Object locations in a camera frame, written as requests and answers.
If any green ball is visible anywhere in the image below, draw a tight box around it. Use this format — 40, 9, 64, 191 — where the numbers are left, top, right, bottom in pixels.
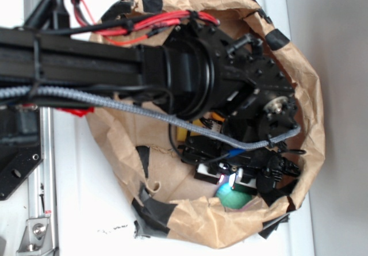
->
215, 184, 252, 209

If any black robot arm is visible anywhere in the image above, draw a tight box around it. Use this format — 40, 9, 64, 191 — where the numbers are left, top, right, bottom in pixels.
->
1, 22, 300, 194

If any metal corner bracket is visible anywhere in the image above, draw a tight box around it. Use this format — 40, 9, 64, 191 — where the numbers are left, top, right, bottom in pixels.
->
16, 217, 54, 255

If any brown paper bag bin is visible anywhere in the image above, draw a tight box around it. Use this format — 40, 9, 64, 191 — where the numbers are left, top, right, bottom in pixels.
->
87, 0, 325, 249

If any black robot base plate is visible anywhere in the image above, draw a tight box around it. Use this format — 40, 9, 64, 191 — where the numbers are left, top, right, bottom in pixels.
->
1, 108, 42, 201

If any aluminium frame rail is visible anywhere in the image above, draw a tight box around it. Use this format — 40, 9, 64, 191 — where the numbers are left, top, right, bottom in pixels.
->
16, 0, 60, 256

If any red wire bundle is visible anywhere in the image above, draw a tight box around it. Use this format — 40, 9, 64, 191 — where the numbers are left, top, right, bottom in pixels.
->
0, 0, 221, 47

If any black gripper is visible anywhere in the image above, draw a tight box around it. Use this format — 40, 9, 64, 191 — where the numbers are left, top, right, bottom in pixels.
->
180, 129, 301, 194

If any grey braided cable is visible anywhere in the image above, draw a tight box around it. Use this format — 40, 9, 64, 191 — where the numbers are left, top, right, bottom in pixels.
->
0, 85, 301, 150

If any yellow sponge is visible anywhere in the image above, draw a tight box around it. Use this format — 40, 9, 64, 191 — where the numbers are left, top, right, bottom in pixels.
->
176, 119, 203, 142

